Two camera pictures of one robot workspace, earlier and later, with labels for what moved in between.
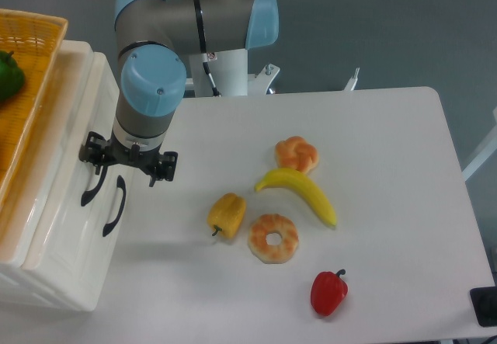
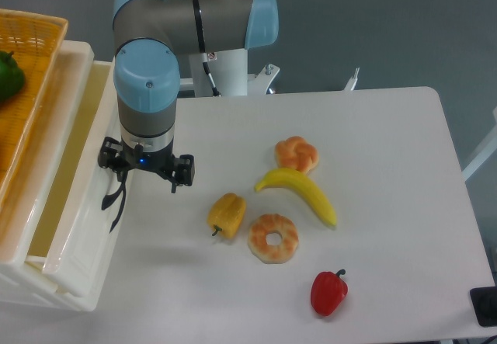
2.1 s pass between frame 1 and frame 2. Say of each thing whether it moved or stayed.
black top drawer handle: moved
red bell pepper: stayed
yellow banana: stayed
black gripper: moved
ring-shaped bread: stayed
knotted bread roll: stayed
